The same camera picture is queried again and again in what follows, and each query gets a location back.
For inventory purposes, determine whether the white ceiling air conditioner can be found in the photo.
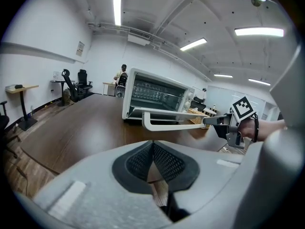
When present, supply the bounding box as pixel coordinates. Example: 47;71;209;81
127;28;152;46

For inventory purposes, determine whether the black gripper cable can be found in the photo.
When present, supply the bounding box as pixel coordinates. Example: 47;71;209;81
251;113;260;143

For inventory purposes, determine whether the white desk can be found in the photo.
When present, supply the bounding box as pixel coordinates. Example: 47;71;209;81
102;81;118;97

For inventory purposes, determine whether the white toaster oven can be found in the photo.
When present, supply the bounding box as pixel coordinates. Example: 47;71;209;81
122;67;196;122

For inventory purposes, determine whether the wall poster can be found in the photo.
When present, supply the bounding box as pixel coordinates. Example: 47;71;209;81
76;41;86;58

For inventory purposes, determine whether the wooden standing desk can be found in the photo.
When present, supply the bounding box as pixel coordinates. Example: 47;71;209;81
5;84;40;132

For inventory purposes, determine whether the wicker tissue box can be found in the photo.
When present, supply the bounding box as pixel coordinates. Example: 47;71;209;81
188;108;212;130

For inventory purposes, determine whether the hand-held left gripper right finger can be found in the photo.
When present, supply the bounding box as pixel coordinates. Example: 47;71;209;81
152;140;250;223

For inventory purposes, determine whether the grey wall rail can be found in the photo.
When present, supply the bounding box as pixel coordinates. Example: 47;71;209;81
0;41;84;64

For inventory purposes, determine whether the black loop headrest office chair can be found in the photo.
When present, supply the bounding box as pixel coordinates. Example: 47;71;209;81
61;68;81;104

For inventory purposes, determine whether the white oven door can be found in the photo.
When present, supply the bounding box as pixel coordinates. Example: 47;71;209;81
126;107;213;132

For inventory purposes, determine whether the person's right forearm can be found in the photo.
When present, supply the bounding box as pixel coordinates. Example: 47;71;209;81
239;119;286;143

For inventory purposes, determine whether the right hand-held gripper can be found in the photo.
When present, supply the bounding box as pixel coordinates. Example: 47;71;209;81
203;94;259;149

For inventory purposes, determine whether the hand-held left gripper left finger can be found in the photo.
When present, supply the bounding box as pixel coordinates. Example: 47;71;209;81
33;140;173;229

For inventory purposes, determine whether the small round black table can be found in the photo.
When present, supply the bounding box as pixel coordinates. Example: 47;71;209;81
50;79;76;107

